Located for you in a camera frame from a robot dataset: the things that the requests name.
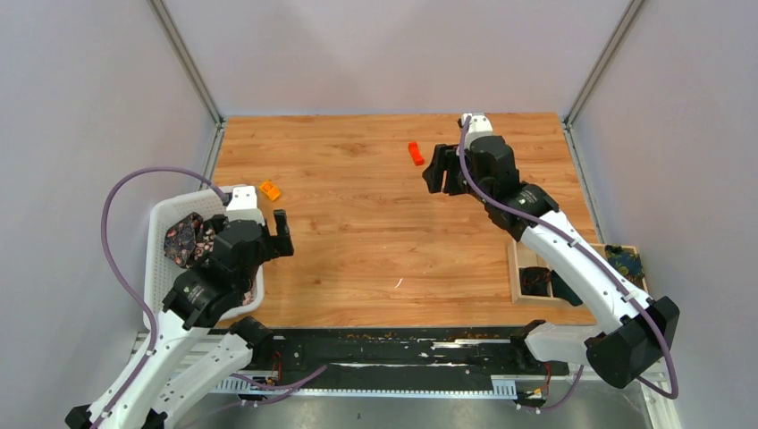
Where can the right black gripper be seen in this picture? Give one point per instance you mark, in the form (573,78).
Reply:
(444,158)

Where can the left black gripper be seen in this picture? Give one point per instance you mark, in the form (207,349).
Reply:
(280,244)

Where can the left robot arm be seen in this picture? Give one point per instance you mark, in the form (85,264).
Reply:
(220,258)

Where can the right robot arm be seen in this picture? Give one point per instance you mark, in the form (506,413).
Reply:
(632,332)

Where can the red plastic block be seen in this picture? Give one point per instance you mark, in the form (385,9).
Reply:
(415,153)

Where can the orange plastic block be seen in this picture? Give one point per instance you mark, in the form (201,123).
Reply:
(270,190)

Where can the dark floral tie in basket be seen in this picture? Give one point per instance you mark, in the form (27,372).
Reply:
(189,241)

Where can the white perforated plastic basket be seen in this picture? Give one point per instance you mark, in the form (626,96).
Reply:
(160,272)

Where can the dark teal tie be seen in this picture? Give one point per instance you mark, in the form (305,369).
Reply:
(561,290)

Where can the blue gold patterned tie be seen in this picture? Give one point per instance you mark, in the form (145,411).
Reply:
(627,261)

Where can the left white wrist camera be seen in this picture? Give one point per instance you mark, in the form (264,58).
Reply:
(243,205)

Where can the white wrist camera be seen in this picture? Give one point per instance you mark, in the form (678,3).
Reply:
(243,205)
(474,126)

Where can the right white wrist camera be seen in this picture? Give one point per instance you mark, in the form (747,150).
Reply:
(474,126)

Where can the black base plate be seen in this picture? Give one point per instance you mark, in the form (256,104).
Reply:
(443,359)

